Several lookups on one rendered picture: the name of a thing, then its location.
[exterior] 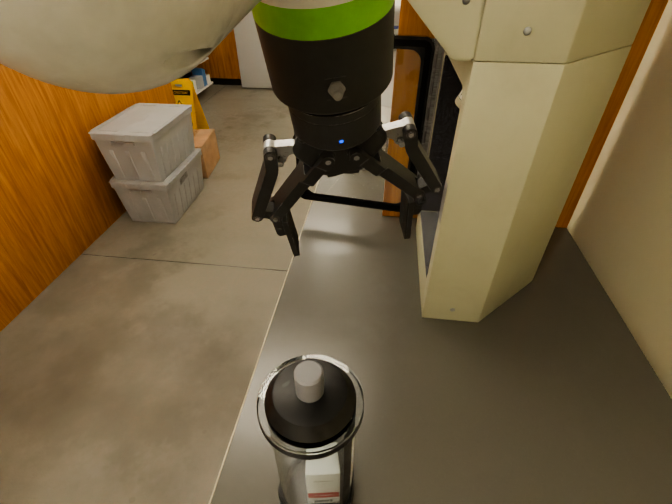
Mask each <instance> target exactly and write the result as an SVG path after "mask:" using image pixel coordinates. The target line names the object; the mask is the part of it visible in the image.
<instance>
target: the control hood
mask: <svg viewBox="0 0 672 504"><path fill-rule="evenodd" d="M408 2H409V3H410V4H411V6H412V7H413V8H414V10H415V11H416V12H417V14H418V15H419V16H420V18H421V19H422V20H423V22H424V23H425V24H426V26H427V27H428V29H429V30H430V31H431V33H432V34H433V35H434V37H435V38H436V39H437V41H438V42H439V43H440V45H441V46H442V47H443V49H444V50H445V51H446V53H447V54H448V55H449V57H450V58H451V59H454V60H455V61H470V62H471V59H474V54H475V49H476V44H477V39H478V34H479V29H480V24H481V19H482V14H483V9H484V4H485V0H408Z"/></svg>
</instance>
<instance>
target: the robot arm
mask: <svg viewBox="0 0 672 504"><path fill-rule="evenodd" d="M251 10H252V14H253V18H254V21H255V25H256V29H257V33H258V36H259V40H260V44H261V48H262V51H263V55H264V59H265V63H266V67H267V70H268V74H269V78H270V82H271V85H272V89H273V92H274V94H275V95H276V97H277V98H278V99H279V100H280V101H281V102H282V103H284V104H285V105H287V106H288V108H289V112H290V116H291V120H292V125H293V129H294V136H293V138H292V139H285V140H276V137H275V136H274V135H273V134H266V135H264V136H263V158H264V160H263V163H262V167H261V170H260V173H259V177H258V180H257V184H256V187H255V191H254V194H253V198H252V220H253V221H256V222H259V221H262V220H263V218H265V219H270V221H271V222H272V223H273V225H274V228H275V230H276V233H277V234H278V235H279V236H284V235H286V236H287V239H288V241H289V244H290V247H291V250H292V252H293V255H294V256H299V255H300V250H299V238H298V233H297V230H296V227H295V224H294V221H293V218H292V214H291V211H290V209H291V208H292V207H293V205H294V204H295V203H296V202H297V201H298V200H299V198H300V197H301V196H302V195H303V194H304V192H305V191H306V190H307V189H308V188H309V186H314V185H315V184H316V183H317V181H318V180H319V179H320V178H321V177H322V176H323V175H327V176H328V177H334V176H338V175H341V174H353V173H359V170H361V169H363V168H364V169H366V170H367V171H369V172H370V173H372V174H373V175H375V176H378V175H379V176H381V177H382V178H384V179H385V180H387V181H388V182H390V183H391V184H393V185H394V186H396V187H397V188H399V189H400V190H401V202H400V216H399V221H400V225H401V229H402V233H403V237H404V239H409V238H410V237H411V228H412V220H413V215H416V214H419V213H420V212H421V209H422V205H424V204H425V203H426V202H427V199H426V196H425V194H427V193H429V192H432V193H439V192H441V191H442V189H443V187H442V184H441V181H440V179H439V176H438V173H437V171H436V169H435V167H434V166H433V164H432V162H431V160H430V159H429V157H428V155H427V154H426V152H425V150H424V149H423V147H422V145H421V143H420V142H419V140H418V132H417V129H416V126H415V123H414V120H413V117H412V115H411V113H410V112H408V111H404V112H402V113H401V114H400V115H399V117H398V120H397V121H394V122H390V123H386V124H383V123H382V122H381V94H382V93H383V92H384V91H385V90H386V88H387V87H388V85H389V84H390V82H391V79H392V75H393V48H394V15H395V0H0V64H2V65H4V66H6V67H8V68H11V69H13V70H15V71H17V72H19V73H22V74H24V75H26V76H29V77H31V78H34V79H37V80H39V81H42V82H45V83H48V84H52V85H55V86H58V87H62V88H67V89H71V90H76V91H81V92H88V93H100V94H125V93H134V92H141V91H145V90H150V89H153V88H157V87H160V86H163V85H166V84H168V83H170V82H172V81H174V80H176V79H178V78H180V77H182V76H184V75H185V74H187V73H189V72H190V71H191V70H193V69H194V68H195V67H197V66H198V65H199V64H200V63H201V62H202V61H204V60H205V59H206V58H207V57H208V56H209V55H210V54H211V53H212V52H213V50H214V49H215V48H216V47H217V46H218V45H219V44H220V43H221V42H222V41H223V40H224V38H225V37H226V36H227V35H228V34H229V33H230V32H231V31H232V30H233V29H234V28H235V27H236V26H237V25H238V24H239V23H240V22H241V20H242V19H243V18H244V17H245V16H246V15H247V14H248V13H249V12H250V11H251ZM388 138H390V139H393V140H394V142H395V143H396V144H399V146H400V147H405V150H406V153H407V155H408V157H409V158H410V160H411V161H412V163H413V164H414V166H415V167H416V169H417V170H418V172H419V173H420V175H421V176H422V177H421V178H419V177H418V176H417V175H415V174H414V173H413V172H411V171H410V170H409V169H407V168H406V167H405V166H403V165H402V164H401V163H399V162H398V161H397V160H395V159H394V158H393V157H391V156H390V155H389V154H387V153H386V152H385V151H383V150H382V147H383V145H384V144H385V142H386V140H387V139H388ZM291 154H294V155H295V157H296V158H298V159H299V163H298V165H297V166H296V167H295V169H294V170H293V171H292V173H291V174H290V175H289V176H288V178H287V179H286V180H285V182H284V183H283V184H282V186H281V187H280V188H279V190H278V191H277V192H276V193H275V195H274V196H272V197H271V195H272V192H273V189H274V186H275V183H276V180H277V177H278V173H279V167H282V166H283V165H284V163H285V162H286V160H287V157H288V156H289V155H291Z"/></svg>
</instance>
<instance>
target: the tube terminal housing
mask: <svg viewBox="0 0 672 504"><path fill-rule="evenodd" d="M650 2H651V0H485V4H484V9H483V14H482V19H481V24H480V29H479V34H478V39H477V44H476V49H475V54H474V59H471V62H470V61H455V60H454V59H451V58H450V57H449V55H448V54H447V53H446V51H444V57H443V63H444V58H445V55H448V57H449V59H450V61H451V63H452V65H453V67H454V69H455V71H456V73H457V75H458V77H459V79H460V81H461V84H462V100H461V106H460V111H459V116H458V121H457V126H456V131H455V136H454V141H453V147H452V152H451V157H450V162H449V167H448V172H447V177H446V180H447V184H448V187H447V192H446V197H445V202H444V207H443V212H442V217H441V222H439V218H438V223H437V228H436V233H435V239H434V244H433V249H432V254H431V259H430V264H429V269H428V274H427V277H426V272H425V260H424V249H423V238H422V227H421V216H420V213H419V216H417V223H416V239H417V254H418V268H419V283H420V297H421V312H422V317H424V318H435V319H446V320H457V321H468V322H479V321H481V320H482V319H483V318H484V317H486V316H487V315H488V314H490V313H491V312H492V311H494V310H495V309H496V308H498V307H499V306H500V305H501V304H503V303H504V302H505V301H507V300H508V299H509V298H511V297H512V296H513V295H514V294H516V293H517V292H518V291H520V290H521V289H522V288H524V287H525V286H526V285H528V284H529V283H530V282H531V281H532V280H533V278H534V275H535V273H536V271H537V268H538V266H539V264H540V261H541V259H542V257H543V254H544V252H545V250H546V247H547V245H548V243H549V240H550V238H551V235H552V233H553V231H554V228H555V226H556V224H557V221H558V219H559V217H560V214H561V212H562V210H563V207H564V205H565V203H566V200H567V198H568V195H569V193H570V191H571V188H572V186H573V184H574V181H575V179H576V177H577V174H578V172H579V170H580V167H581V165H582V163H583V160H584V158H585V155H586V153H587V151H588V148H589V146H590V144H591V141H592V139H593V137H594V134H595V132H596V130H597V127H598V125H599V122H600V120H601V118H602V115H603V113H604V111H605V108H606V106H607V104H608V101H609V99H610V97H611V94H612V92H613V90H614V87H615V85H616V82H617V80H618V78H619V75H620V73H621V71H622V68H623V66H624V64H625V61H626V59H627V57H628V54H629V52H630V50H631V47H632V46H631V45H632V44H633V42H634V40H635V37H636V35H637V33H638V30H639V28H640V26H641V23H642V21H643V19H644V16H645V14H646V11H647V9H648V7H649V4H650Z"/></svg>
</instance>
